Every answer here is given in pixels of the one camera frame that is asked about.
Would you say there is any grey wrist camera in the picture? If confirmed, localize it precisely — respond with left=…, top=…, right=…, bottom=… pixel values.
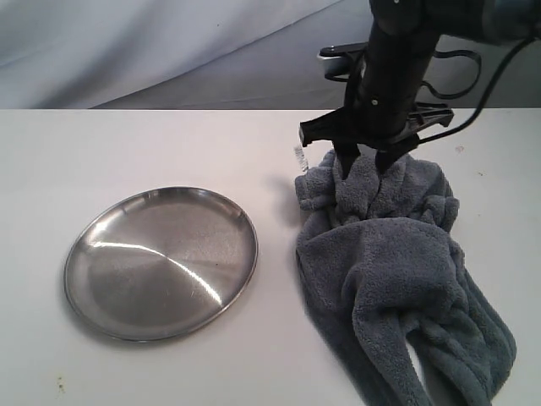
left=317, top=42, right=368, bottom=83

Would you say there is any round stainless steel plate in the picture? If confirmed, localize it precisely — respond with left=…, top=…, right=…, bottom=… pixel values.
left=63, top=186, right=259, bottom=343

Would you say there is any white backdrop cloth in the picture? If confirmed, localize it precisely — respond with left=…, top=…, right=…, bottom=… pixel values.
left=0, top=0, right=541, bottom=110

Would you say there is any grey-blue fleece towel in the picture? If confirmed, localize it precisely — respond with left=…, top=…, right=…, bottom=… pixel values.
left=295, top=150, right=516, bottom=405

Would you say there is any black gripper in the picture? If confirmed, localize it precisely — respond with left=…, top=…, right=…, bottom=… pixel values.
left=299, top=102, right=454, bottom=179

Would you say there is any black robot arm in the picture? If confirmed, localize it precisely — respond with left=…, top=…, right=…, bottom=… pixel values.
left=299, top=0, right=540, bottom=177

